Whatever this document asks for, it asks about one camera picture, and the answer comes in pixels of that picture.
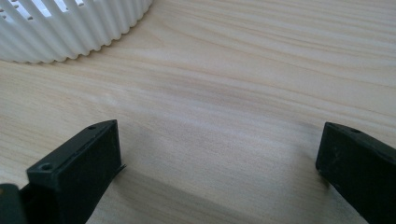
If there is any white plastic basket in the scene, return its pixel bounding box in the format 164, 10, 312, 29
0, 0, 154, 64

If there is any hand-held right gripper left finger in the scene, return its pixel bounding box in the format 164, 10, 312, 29
19, 119, 126, 224

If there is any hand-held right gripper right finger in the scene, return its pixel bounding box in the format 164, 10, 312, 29
315, 121, 396, 224

